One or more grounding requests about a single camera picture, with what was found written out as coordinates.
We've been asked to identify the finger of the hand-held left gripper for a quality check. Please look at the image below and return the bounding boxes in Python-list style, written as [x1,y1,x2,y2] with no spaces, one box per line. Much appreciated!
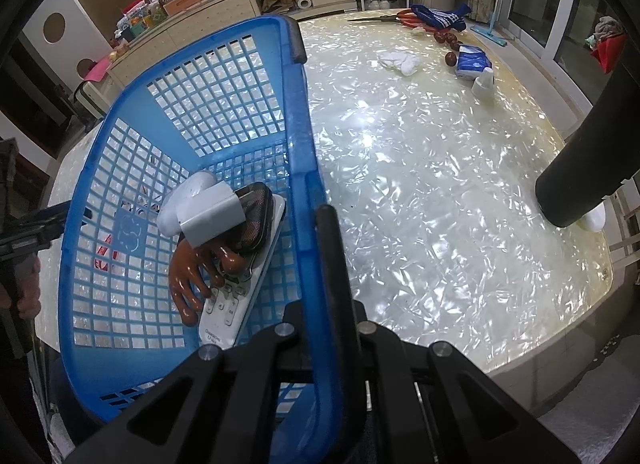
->
[0,200,94,257]

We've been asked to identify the pile of clothes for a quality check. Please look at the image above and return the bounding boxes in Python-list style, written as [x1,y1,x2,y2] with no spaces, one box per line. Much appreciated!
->
[589,15,627,76]

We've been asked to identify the brown checkered case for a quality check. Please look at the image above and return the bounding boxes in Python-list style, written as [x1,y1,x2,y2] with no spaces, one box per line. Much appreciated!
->
[220,182,275,253]

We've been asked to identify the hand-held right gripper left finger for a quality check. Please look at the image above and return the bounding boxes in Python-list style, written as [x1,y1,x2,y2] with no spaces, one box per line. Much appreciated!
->
[62,303,314,464]

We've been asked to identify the white rounded case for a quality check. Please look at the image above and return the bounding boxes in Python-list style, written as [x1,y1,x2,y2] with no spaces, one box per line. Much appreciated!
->
[156,170,217,236]

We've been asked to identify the small white box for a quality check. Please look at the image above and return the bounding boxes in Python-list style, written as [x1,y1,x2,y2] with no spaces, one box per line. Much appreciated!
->
[178,182,247,247]

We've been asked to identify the blue plastic basket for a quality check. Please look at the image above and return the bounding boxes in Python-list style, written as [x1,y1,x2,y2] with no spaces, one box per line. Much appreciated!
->
[57,15,372,464]

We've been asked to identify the pile of colourful packets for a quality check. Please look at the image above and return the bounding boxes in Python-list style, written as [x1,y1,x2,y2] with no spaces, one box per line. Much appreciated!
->
[111,0,169,43]

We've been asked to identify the red-handled scissors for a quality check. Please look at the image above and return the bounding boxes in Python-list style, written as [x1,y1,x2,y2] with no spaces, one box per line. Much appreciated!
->
[346,13,420,28]

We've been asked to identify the wooden chair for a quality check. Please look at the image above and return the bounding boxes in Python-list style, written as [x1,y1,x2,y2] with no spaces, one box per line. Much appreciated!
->
[606,183,640,267]

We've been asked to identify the cluster of red dates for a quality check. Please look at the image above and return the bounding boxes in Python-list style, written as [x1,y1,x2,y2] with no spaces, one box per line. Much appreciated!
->
[431,29,463,49]

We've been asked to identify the white round object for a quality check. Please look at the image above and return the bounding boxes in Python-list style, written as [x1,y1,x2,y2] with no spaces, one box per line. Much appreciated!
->
[579,204,608,233]

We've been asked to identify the white crumpled cloth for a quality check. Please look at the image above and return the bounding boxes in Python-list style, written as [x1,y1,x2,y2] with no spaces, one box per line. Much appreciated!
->
[377,49,422,77]

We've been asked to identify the blue striped sock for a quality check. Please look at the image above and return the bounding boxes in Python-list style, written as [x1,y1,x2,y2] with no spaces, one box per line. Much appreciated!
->
[410,3,474,36]

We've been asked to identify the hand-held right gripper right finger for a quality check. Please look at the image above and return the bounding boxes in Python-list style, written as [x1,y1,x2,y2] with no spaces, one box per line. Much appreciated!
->
[351,300,576,464]

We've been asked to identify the black cylindrical bottle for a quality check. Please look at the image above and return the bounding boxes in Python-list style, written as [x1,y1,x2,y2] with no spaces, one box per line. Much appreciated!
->
[534,29,640,231]

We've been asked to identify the cream low cabinet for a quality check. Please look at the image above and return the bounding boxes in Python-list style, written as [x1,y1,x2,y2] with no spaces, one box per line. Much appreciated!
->
[106,0,362,111]

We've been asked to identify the white panel with round holes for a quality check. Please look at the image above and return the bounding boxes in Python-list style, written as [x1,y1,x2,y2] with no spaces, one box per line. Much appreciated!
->
[21,0,120,97]

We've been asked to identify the brown wooden massager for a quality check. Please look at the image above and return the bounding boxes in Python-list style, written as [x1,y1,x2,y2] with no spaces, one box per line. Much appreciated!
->
[167,235,247,328]

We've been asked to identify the pink cloth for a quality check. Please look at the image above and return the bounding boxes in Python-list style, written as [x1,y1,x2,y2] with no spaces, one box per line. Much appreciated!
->
[81,55,112,83]

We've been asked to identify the blue tissue packet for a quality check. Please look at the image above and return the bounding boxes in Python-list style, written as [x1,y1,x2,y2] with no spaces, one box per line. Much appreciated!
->
[454,44,494,81]

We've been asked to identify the white remote control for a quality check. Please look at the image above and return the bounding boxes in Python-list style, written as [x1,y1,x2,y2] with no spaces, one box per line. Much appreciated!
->
[197,194,287,351]

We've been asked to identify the person's left hand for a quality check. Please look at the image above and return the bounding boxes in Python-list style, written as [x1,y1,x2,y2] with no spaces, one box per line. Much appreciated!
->
[0,251,42,321]

